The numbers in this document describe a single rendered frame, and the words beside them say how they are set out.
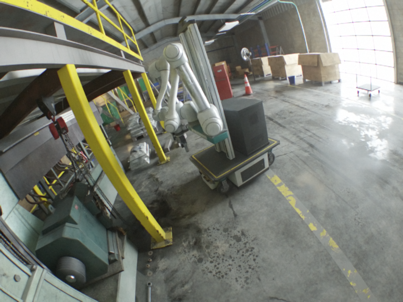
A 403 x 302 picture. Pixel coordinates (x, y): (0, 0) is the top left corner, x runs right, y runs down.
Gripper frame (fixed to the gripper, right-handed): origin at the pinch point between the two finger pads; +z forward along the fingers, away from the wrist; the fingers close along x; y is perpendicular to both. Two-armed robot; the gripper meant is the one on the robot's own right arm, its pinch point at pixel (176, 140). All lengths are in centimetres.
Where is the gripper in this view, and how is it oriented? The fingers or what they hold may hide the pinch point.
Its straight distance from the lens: 185.4
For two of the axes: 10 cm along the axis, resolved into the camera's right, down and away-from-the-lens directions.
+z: 2.9, 8.5, 4.5
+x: -4.1, -3.1, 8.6
